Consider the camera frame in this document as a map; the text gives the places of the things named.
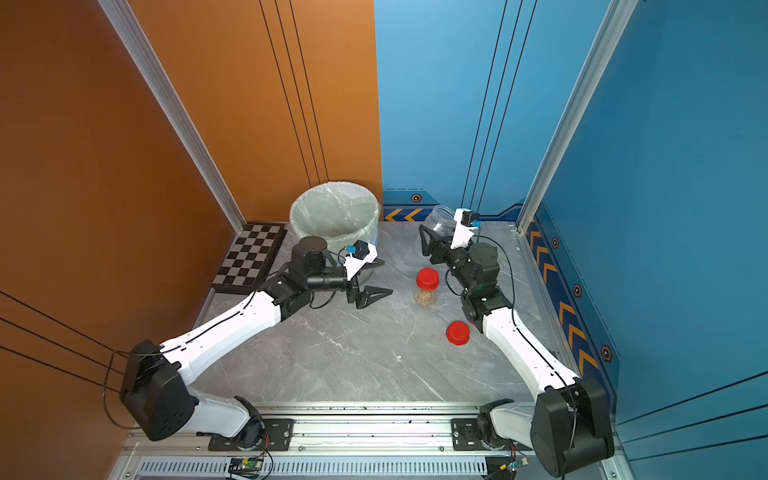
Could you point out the translucent green bin liner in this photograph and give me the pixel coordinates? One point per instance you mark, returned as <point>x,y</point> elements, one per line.
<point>339,212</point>

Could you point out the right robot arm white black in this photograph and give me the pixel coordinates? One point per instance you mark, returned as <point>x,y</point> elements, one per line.
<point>569,427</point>

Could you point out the peanut jar back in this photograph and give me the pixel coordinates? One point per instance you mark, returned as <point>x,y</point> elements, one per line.
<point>425,297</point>

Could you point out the red lid of back jar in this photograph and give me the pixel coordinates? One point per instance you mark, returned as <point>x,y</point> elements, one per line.
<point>428,279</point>

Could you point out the black white chessboard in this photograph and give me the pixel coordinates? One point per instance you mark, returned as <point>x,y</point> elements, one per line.
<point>250,258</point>

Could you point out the grey mesh trash bin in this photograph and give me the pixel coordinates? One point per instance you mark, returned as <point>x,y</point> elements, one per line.
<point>365,274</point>

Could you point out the right aluminium corner post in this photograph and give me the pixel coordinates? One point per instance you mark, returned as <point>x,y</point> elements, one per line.
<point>607,38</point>

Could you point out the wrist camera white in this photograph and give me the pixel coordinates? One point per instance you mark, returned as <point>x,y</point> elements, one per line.
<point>467,223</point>
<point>361,250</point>

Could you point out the left aluminium corner post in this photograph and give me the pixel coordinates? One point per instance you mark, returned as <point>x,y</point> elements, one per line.
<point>127,27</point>

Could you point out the aluminium corner post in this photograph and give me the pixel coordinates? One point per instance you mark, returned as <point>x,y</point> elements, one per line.
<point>607,38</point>
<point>127,27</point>

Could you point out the red lid of jar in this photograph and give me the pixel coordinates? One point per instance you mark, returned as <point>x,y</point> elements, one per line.
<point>428,279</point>
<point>458,333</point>

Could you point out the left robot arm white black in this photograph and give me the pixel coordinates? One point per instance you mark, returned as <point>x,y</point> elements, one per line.
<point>157,385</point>

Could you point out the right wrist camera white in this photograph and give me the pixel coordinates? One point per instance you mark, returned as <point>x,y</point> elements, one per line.
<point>467,223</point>

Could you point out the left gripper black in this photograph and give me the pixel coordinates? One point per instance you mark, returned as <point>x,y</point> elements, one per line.
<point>364,299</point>

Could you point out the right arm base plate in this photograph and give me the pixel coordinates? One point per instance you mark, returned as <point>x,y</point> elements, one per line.
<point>477,434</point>

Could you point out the left green circuit board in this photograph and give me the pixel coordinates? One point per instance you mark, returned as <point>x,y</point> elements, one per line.
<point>245,468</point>

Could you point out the right green circuit board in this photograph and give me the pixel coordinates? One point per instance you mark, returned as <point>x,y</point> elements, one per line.
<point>511,466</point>

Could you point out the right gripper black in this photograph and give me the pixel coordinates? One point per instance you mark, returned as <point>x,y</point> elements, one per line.
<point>439,244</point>

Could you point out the green circuit board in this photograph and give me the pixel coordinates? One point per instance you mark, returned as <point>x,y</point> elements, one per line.
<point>245,468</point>
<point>511,466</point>

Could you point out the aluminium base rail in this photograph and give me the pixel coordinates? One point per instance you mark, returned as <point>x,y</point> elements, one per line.
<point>335,440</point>

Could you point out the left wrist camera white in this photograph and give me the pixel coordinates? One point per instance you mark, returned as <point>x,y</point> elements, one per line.
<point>361,250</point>

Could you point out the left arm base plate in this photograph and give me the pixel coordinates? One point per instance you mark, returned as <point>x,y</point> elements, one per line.
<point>275,436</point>

